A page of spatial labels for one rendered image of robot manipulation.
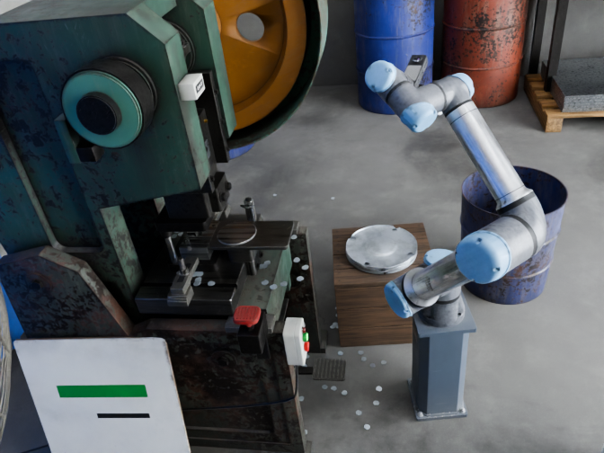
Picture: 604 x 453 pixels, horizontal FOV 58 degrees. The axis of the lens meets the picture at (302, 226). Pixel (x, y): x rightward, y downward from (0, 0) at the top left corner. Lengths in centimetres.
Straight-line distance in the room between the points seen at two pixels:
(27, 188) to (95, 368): 60
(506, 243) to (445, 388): 87
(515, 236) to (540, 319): 127
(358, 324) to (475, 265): 104
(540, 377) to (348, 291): 80
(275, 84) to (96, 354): 102
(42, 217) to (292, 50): 89
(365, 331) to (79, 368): 110
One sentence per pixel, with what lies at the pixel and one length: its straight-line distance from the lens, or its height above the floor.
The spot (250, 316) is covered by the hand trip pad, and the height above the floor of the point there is 76.
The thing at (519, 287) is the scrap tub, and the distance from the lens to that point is 254.
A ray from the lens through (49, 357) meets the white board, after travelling 194.
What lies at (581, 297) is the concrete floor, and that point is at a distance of 271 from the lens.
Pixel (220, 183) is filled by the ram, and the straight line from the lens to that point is 162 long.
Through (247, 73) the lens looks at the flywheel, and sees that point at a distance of 186.
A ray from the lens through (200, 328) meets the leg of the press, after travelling 167.
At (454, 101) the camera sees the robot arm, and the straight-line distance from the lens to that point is 142.
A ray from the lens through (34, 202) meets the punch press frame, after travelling 168.
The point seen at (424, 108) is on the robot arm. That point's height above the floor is 122.
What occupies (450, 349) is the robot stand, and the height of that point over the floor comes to 36.
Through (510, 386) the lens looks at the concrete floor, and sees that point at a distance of 229.
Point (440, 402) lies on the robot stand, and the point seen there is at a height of 9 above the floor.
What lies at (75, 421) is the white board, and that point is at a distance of 207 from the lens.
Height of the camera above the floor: 175
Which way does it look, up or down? 35 degrees down
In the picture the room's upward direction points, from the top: 7 degrees counter-clockwise
